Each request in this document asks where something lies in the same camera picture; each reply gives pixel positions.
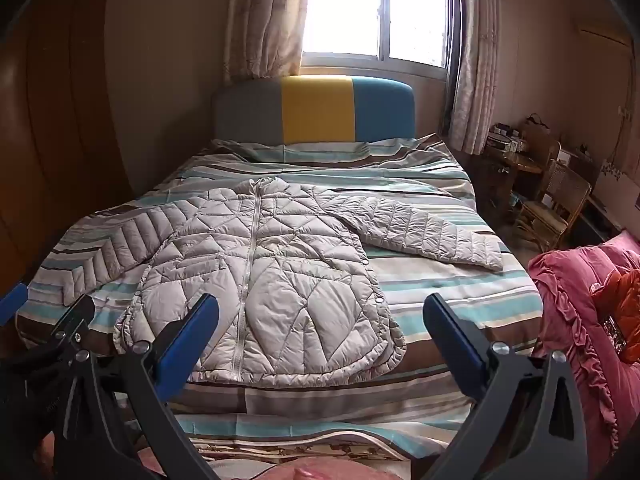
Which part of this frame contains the brown paper bag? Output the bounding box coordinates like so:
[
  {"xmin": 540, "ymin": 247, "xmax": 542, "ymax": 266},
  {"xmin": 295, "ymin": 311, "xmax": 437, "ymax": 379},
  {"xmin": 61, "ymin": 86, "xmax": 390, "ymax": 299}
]
[{"xmin": 522, "ymin": 114, "xmax": 553, "ymax": 153}]

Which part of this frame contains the sliding window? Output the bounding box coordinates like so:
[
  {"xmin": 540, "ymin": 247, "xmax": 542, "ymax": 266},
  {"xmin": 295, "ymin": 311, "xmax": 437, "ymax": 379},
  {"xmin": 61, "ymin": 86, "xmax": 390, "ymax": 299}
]
[{"xmin": 300, "ymin": 0, "xmax": 458, "ymax": 81}]

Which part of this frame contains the orange cloth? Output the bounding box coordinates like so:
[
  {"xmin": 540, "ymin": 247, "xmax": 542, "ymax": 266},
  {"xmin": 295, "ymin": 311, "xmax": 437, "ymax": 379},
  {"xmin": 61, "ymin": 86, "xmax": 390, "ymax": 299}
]
[{"xmin": 615, "ymin": 269, "xmax": 640, "ymax": 366}]

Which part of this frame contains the brown wooden wardrobe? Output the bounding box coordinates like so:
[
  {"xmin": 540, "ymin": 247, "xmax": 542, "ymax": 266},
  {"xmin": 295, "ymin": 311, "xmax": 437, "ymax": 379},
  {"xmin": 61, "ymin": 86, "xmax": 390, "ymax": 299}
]
[{"xmin": 0, "ymin": 0, "xmax": 133, "ymax": 356}]

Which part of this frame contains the pink ruffled quilt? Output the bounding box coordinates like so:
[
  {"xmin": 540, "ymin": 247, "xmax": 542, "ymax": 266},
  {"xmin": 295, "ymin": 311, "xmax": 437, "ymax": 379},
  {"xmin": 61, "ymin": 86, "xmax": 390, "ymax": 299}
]
[{"xmin": 527, "ymin": 230, "xmax": 640, "ymax": 461}]

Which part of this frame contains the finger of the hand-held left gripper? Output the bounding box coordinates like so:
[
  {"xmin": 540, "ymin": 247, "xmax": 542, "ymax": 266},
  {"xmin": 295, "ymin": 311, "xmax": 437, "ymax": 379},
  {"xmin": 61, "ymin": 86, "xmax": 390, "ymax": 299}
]
[
  {"xmin": 47, "ymin": 294, "xmax": 96, "ymax": 356},
  {"xmin": 0, "ymin": 282, "xmax": 28, "ymax": 328}
]

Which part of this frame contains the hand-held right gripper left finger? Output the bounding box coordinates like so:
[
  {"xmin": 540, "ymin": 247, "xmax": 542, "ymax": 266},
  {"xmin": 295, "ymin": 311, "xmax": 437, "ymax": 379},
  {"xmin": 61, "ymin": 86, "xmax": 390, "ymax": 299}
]
[{"xmin": 55, "ymin": 294, "xmax": 220, "ymax": 480}]

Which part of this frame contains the brown patterned bedding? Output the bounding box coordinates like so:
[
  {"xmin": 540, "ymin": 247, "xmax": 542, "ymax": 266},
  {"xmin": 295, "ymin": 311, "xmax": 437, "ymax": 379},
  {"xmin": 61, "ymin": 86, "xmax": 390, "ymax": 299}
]
[{"xmin": 190, "ymin": 432, "xmax": 451, "ymax": 463}]

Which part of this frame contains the grey yellow blue headboard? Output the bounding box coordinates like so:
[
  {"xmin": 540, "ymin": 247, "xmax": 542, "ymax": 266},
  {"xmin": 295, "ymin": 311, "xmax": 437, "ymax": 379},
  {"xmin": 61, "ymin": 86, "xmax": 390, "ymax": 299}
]
[{"xmin": 215, "ymin": 76, "xmax": 416, "ymax": 147}]

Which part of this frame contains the striped bed sheet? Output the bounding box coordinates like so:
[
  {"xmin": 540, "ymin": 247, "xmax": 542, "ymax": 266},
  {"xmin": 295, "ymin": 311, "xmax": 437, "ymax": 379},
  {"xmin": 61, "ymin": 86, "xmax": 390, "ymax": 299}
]
[{"xmin": 15, "ymin": 132, "xmax": 543, "ymax": 461}]

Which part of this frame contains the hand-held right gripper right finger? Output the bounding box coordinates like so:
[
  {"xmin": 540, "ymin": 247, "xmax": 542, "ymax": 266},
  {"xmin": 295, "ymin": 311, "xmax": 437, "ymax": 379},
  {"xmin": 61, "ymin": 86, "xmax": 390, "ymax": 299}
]
[{"xmin": 422, "ymin": 292, "xmax": 587, "ymax": 480}]

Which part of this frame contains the wooden rattan chair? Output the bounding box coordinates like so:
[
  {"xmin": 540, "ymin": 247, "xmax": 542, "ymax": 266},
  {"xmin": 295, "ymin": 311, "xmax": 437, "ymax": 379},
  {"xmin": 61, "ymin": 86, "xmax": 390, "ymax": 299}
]
[{"xmin": 515, "ymin": 160, "xmax": 593, "ymax": 253}]

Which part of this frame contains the round wooden table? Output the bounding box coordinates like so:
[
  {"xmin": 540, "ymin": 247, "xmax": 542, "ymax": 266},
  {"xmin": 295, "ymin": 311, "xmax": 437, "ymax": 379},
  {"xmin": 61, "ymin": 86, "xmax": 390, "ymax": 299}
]
[{"xmin": 487, "ymin": 147, "xmax": 545, "ymax": 196}]

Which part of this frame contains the pink clothing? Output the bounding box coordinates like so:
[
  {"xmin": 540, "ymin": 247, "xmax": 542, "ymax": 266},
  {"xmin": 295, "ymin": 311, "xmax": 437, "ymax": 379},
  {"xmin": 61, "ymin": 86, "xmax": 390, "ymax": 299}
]
[{"xmin": 125, "ymin": 452, "xmax": 331, "ymax": 480}]

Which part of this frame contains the beige quilted puffer jacket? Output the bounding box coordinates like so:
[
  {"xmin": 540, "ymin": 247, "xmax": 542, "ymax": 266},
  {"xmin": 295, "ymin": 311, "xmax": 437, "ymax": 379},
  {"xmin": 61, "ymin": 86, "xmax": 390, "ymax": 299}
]
[{"xmin": 62, "ymin": 176, "xmax": 503, "ymax": 388}]

